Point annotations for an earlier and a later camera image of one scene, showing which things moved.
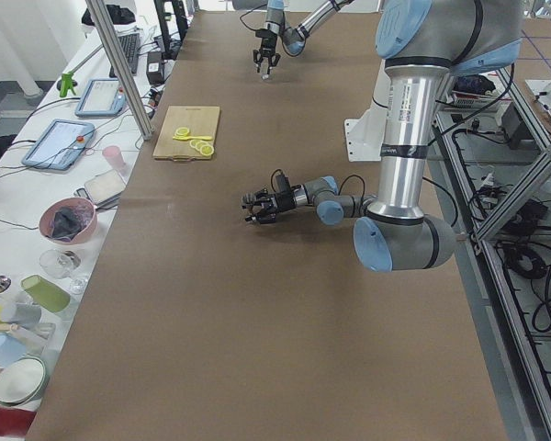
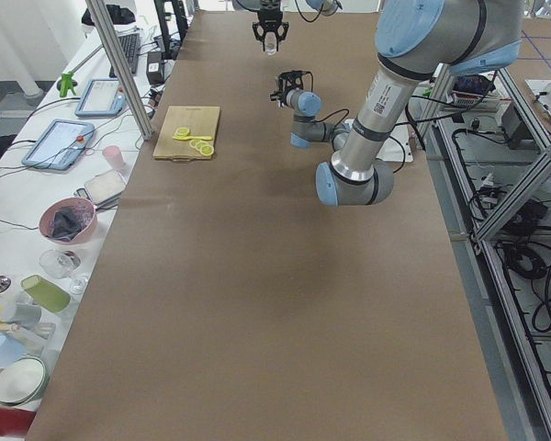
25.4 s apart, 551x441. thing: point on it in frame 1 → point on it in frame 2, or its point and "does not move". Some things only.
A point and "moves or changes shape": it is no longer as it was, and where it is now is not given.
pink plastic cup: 115,158 does not move
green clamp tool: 65,84 does not move
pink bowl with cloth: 69,220 does not move
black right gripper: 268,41 → 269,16
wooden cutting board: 199,120 does not move
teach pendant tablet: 102,97 does not move
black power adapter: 154,68 does not move
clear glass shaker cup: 264,68 moves or changes shape
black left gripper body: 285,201 → 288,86
